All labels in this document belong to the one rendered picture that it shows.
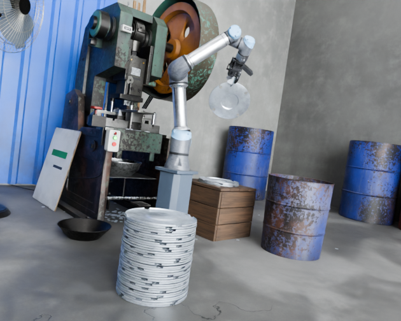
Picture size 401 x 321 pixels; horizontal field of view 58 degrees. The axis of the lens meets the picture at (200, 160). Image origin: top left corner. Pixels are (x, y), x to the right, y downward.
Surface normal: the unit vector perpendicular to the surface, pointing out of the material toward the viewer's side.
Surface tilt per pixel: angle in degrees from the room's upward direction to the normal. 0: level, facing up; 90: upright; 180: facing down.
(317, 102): 90
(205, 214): 90
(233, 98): 126
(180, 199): 90
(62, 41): 90
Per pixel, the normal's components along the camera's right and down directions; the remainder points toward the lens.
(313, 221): 0.25, 0.12
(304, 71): -0.75, -0.07
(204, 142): 0.64, 0.13
